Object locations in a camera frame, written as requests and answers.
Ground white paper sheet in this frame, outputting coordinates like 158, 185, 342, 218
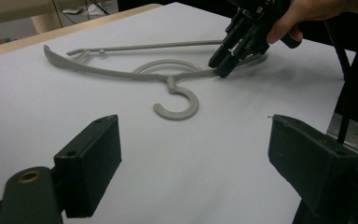
0, 2, 357, 224

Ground grey plastic clothes hanger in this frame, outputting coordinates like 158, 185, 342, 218
43, 39, 269, 121

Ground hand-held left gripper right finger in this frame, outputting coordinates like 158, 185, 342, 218
268, 114, 358, 217

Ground light wooden shelf unit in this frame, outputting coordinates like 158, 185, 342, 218
0, 0, 120, 35

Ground black floor cables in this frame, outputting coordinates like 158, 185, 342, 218
50, 0, 110, 29

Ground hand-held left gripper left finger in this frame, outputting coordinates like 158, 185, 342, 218
53, 114, 123, 218

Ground right hand-held gripper cable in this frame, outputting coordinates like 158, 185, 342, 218
324, 19, 351, 145

